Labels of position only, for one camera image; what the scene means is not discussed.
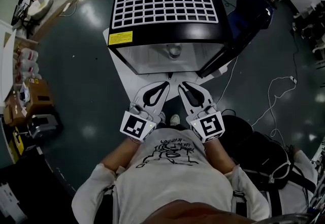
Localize black cable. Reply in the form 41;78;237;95
291;22;299;78

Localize person's left forearm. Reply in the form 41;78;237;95
100;137;143;174

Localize black mini fridge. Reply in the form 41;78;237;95
107;0;239;79

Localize black backpack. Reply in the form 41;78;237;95
220;114;318;193

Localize white round cushion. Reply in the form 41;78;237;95
27;0;54;20

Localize person's white printed shirt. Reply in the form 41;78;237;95
71;127;270;224

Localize yellow and black case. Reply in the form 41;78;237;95
7;126;25;164

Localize grey metal machine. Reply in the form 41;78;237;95
27;113;60;140

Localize person's right forearm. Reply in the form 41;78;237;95
202;138;241;176

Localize black chair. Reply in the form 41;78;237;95
10;0;41;37

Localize long cardboard board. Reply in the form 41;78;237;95
30;0;82;42

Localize white bags with red print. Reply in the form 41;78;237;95
14;47;43;82

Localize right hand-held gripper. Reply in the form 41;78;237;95
177;81;225;144

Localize white table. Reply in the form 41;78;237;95
102;28;230;104

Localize white shelf unit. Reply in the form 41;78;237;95
0;19;17;107

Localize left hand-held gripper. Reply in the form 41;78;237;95
119;81;171;143

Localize thin white cable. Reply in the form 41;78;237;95
215;55;240;105

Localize brown cardboard box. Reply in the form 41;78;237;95
3;78;54;127

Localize white grid rack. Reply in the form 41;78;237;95
112;0;219;29

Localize black workbench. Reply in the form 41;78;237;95
0;150;77;224

